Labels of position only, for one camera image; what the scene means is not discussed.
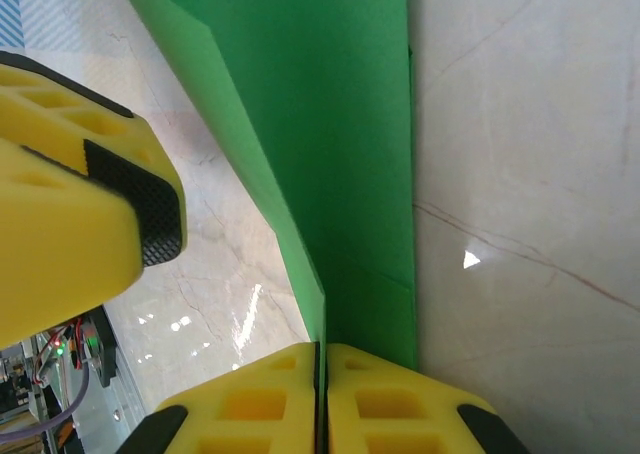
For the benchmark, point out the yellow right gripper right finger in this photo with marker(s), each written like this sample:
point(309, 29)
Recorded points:
point(410, 409)

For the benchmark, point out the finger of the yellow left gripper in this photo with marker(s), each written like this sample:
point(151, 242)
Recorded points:
point(50, 104)
point(60, 249)

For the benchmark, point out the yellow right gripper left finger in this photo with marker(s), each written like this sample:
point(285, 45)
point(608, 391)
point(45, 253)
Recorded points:
point(240, 409)

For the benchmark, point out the green paper sheet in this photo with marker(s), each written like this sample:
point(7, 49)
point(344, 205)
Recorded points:
point(340, 149)

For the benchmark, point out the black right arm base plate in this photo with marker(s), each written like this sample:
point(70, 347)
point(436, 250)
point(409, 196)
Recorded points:
point(106, 354)

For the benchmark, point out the aluminium mounting rail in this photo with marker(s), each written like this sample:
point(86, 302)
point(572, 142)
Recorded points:
point(125, 399)

